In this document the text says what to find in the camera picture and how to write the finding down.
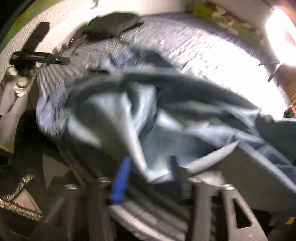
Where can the green floral folded blanket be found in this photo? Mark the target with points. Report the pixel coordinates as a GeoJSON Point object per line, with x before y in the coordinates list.
{"type": "Point", "coordinates": [210, 11]}

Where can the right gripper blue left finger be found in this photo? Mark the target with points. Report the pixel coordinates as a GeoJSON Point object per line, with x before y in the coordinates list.
{"type": "Point", "coordinates": [81, 213]}

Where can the blue denim jeans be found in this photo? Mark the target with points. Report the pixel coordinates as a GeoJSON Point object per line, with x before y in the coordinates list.
{"type": "Point", "coordinates": [134, 103]}

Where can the striped blue white bedsheet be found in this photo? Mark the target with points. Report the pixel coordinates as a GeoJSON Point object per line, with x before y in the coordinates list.
{"type": "Point", "coordinates": [152, 211]}

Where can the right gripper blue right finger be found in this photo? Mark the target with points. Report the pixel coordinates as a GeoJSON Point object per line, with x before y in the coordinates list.
{"type": "Point", "coordinates": [217, 212]}

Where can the bright round lamp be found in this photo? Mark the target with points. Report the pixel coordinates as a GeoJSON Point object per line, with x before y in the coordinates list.
{"type": "Point", "coordinates": [281, 35]}

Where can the folded dark grey garment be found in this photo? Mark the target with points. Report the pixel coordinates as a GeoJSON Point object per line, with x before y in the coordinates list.
{"type": "Point", "coordinates": [111, 25]}

